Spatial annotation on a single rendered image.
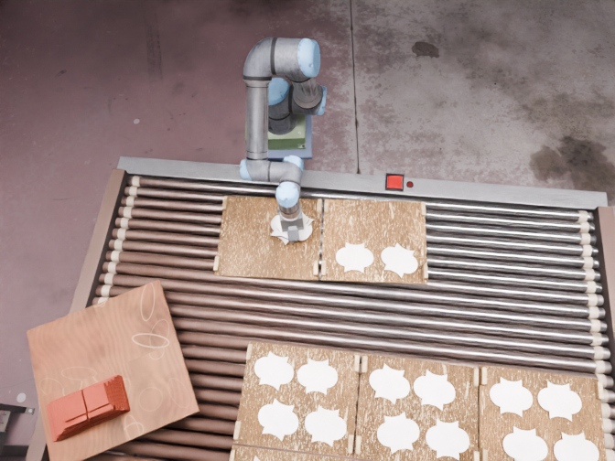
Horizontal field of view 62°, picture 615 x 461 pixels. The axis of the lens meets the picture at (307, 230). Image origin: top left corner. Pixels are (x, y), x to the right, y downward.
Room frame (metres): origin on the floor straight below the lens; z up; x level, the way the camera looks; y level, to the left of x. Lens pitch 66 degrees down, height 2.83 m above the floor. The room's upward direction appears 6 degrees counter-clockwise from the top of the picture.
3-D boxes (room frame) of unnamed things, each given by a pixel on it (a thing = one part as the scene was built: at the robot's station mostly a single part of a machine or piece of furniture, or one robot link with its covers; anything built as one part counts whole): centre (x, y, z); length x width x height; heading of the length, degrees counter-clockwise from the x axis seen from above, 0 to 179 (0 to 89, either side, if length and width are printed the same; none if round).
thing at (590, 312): (0.57, -0.12, 0.90); 1.95 x 0.05 x 0.05; 78
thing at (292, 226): (0.80, 0.06, 1.09); 0.12 x 0.09 x 0.16; 0
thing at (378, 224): (0.75, -0.26, 0.93); 0.41 x 0.35 x 0.02; 81
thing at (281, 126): (1.35, 0.07, 1.01); 0.15 x 0.15 x 0.10
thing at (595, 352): (0.43, -0.08, 0.90); 1.95 x 0.05 x 0.05; 78
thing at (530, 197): (1.04, -0.21, 0.89); 2.08 x 0.09 x 0.06; 78
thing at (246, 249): (0.82, 0.15, 0.93); 0.41 x 0.35 x 0.02; 81
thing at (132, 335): (0.34, 0.74, 1.03); 0.50 x 0.50 x 0.02; 16
